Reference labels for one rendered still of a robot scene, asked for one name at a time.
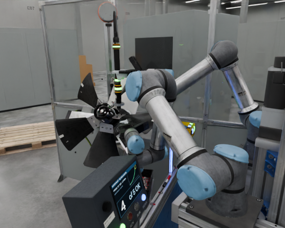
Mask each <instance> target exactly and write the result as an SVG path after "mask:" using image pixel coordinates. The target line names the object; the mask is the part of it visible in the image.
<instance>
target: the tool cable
mask: <svg viewBox="0 0 285 228"><path fill-rule="evenodd" d="M113 21H114V32H116V31H117V30H116V14H115V11H113ZM112 79H113V84H114V83H115V80H114V78H113V77H112V78H111V80H112Z"/></svg>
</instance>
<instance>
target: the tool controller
mask: <svg viewBox="0 0 285 228"><path fill-rule="evenodd" d="M142 193H144V194H145V196H146V199H145V200H144V201H141V194H142ZM124 194H125V196H126V200H127V203H128V207H129V209H128V210H127V211H126V213H125V214H124V216H123V217H122V218H121V217H120V214H119V210H118V207H117V204H116V203H117V202H118V201H119V200H120V199H121V197H122V196H123V195H124ZM62 200H63V203H64V206H65V208H66V212H67V215H68V218H69V220H70V223H71V226H72V228H119V225H120V224H121V223H124V224H125V228H133V227H134V225H135V224H136V222H137V221H138V219H139V218H140V216H141V215H142V213H143V211H144V210H145V208H146V207H147V205H148V203H149V200H148V196H147V192H146V189H145V185H144V182H143V177H142V174H141V170H140V167H139V163H138V159H137V156H136V155H127V156H115V157H110V158H109V159H108V160H106V161H105V162H104V163H103V164H101V165H100V166H99V167H98V168H96V169H95V170H94V171H93V172H92V173H90V174H89V175H88V176H87V177H86V178H84V179H83V180H82V181H81V182H79V183H78V184H77V185H76V186H74V187H73V188H72V189H71V190H69V191H68V192H67V193H66V194H64V195H63V196H62ZM136 202H138V203H139V205H140V207H139V210H138V211H136V210H135V208H134V205H135V203H136ZM128 212H132V214H133V218H132V220H131V221H128V219H127V215H128Z"/></svg>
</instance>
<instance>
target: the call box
mask: <svg viewBox="0 0 285 228"><path fill-rule="evenodd" d="M182 123H183V125H186V126H187V128H186V129H187V130H188V132H189V133H190V135H191V130H192V129H193V127H194V126H195V123H193V124H192V125H191V127H190V128H188V125H189V124H190V123H189V122H182ZM194 134H195V132H193V133H192V135H191V136H192V137H193V136H194Z"/></svg>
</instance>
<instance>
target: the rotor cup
mask: <svg viewBox="0 0 285 228"><path fill-rule="evenodd" d="M102 109H103V110H104V111H103V112H101V110H102ZM110 112H112V113H113V114H111V113H110ZM117 114H119V112H118V110H117V109H115V108H112V107H111V106H110V105H109V104H108V103H100V104H98V105H97V106H96V107H95V109H94V117H95V118H96V119H97V120H99V121H100V122H101V123H105V124H111V125H113V127H115V126H116V125H117V124H118V123H119V121H120V120H118V119H112V117H114V116H115V115H117ZM102 120H104V122H103V121H102Z"/></svg>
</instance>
